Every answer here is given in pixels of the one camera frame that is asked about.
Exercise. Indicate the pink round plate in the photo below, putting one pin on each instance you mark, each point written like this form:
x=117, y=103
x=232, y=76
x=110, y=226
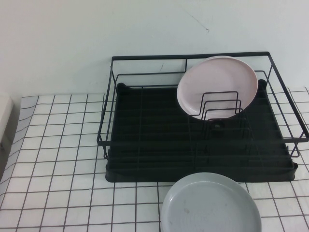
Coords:
x=217, y=79

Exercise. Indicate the grey round plate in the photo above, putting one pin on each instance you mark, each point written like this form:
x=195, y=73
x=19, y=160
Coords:
x=210, y=207

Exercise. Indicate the black plastic drip tray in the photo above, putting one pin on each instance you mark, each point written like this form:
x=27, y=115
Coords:
x=157, y=120

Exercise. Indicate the white black-grid tablecloth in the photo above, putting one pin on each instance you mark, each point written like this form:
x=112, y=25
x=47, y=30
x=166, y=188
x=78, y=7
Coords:
x=60, y=145

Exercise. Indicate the white box-shaped object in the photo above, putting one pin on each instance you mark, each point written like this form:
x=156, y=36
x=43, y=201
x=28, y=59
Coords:
x=4, y=116

